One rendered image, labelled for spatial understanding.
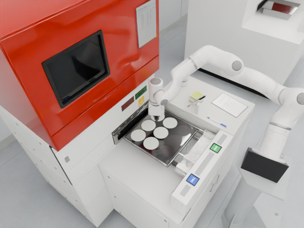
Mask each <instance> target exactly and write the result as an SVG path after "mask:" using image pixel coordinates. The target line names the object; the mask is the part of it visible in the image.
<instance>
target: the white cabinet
mask: <svg viewBox="0 0 304 228"><path fill-rule="evenodd" d="M249 120H250V119H249ZM249 120H248V122H249ZM248 122H247V123H246V125H245V126H244V128H243V129H242V131H241V132H240V134H239V135H238V137H237V138H236V140H235V141H234V143H233V144H232V146H231V147H230V149H229V151H228V152H227V153H226V155H225V156H224V158H223V159H222V161H221V162H220V164H219V165H218V167H217V168H216V170H215V171H214V173H213V174H212V176H211V177H210V179H209V180H208V182H207V183H206V185H205V186H204V188H203V189H202V191H201V192H200V194H199V195H198V197H197V198H196V199H195V201H194V202H193V204H192V205H191V207H190V208H189V210H188V211H187V213H186V214H185V216H184V217H183V219H182V220H181V222H180V223H179V225H178V224H176V223H175V222H174V221H172V220H171V219H170V218H168V217H167V216H166V215H165V214H163V213H162V212H161V211H159V210H158V209H157V208H155V207H154V206H153V205H151V204H150V203H149V202H147V201H146V200H145V199H144V198H142V197H141V196H139V195H138V194H137V193H135V192H134V191H133V190H132V189H130V188H129V187H127V186H126V185H125V184H124V183H122V182H121V181H120V180H118V179H117V178H116V177H114V176H113V175H112V174H110V173H109V172H108V171H106V170H105V169H104V168H103V167H101V166H100V165H99V167H100V170H101V173H102V176H103V179H104V181H105V184H106V187H107V190H108V192H109V195H110V198H111V201H112V204H113V206H114V209H115V210H116V211H118V212H119V213H120V214H121V215H122V216H124V217H125V218H126V219H127V220H128V221H129V222H131V223H132V224H133V225H134V226H135V227H137V228H193V227H194V225H195V223H196V222H197V220H198V219H199V217H200V215H201V214H202V212H203V211H204V209H205V207H206V206H207V204H208V203H209V201H210V200H211V198H212V197H213V195H214V193H215V191H216V190H217V189H218V187H219V185H220V184H221V182H222V181H223V179H224V177H225V176H226V174H227V173H228V171H229V169H230V167H231V165H232V162H233V160H234V157H235V155H236V152H237V150H238V147H239V145H240V142H241V140H242V137H243V135H244V132H245V130H246V127H247V125H248Z"/></svg>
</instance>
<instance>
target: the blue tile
mask: <svg viewBox="0 0 304 228"><path fill-rule="evenodd" d="M188 181H189V182H190V183H192V184H193V185H195V184H196V182H197V181H198V178H196V177H195V176H193V175H191V176H190V177H189V179H188Z"/></svg>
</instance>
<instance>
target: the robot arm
mask: <svg viewBox="0 0 304 228"><path fill-rule="evenodd" d="M204 64H210V65H212V66H215V67H218V68H220V73H221V74H222V75H223V76H224V77H226V78H228V79H230V80H232V81H235V82H238V83H241V84H243V85H246V86H248V87H250V88H252V89H254V90H256V91H258V92H260V93H262V94H263V95H265V96H266V97H267V98H269V99H270V100H271V101H273V102H274V103H275V104H277V105H279V106H280V107H281V108H280V109H279V110H278V111H277V112H275V113H274V114H273V116H272V118H271V119H270V122H269V124H268V127H267V130H266V132H265V135H264V137H263V140H262V142H261V145H260V147H259V150H258V149H254V148H252V151H253V152H255V153H257V154H259V155H261V156H264V157H266V158H269V159H272V160H274V161H277V162H281V163H285V162H286V161H284V160H283V159H281V158H284V154H282V151H283V149H284V146H285V144H286V141H287V139H288V136H289V134H290V132H291V129H292V127H293V124H294V122H295V121H296V120H297V119H298V118H299V117H300V116H301V115H302V114H303V113H304V89H303V88H288V87H285V86H282V85H280V84H279V83H277V82H276V81H275V80H273V79H272V78H270V77H268V76H267V75H265V74H263V73H261V72H259V71H256V70H253V69H251V68H247V67H244V63H243V61H242V60H241V59H240V58H239V57H237V56H236V55H234V54H232V53H229V52H226V51H223V50H221V49H219V48H217V47H214V46H212V45H206V46H203V47H202V48H200V49H199V50H197V51H196V52H194V53H193V54H192V55H190V56H189V57H188V58H186V59H185V60H184V61H183V62H181V63H180V64H179V65H177V66H176V67H175V68H173V69H172V71H171V78H172V84H171V86H170V88H169V89H168V90H167V91H164V89H163V80H162V79H161V78H158V77H154V78H151V79H150V80H149V82H148V85H149V99H148V101H149V105H148V114H149V115H152V116H154V120H155V122H158V120H159V117H160V116H163V115H165V112H164V110H165V109H164V105H166V104H168V103H169V102H170V101H172V100H173V99H174V98H175V97H176V96H177V95H178V94H179V92H180V89H181V83H182V81H183V80H184V79H185V78H186V77H188V76H189V75H191V74H192V73H193V72H195V71H196V70H198V69H199V68H201V67H202V66H203V65H204Z"/></svg>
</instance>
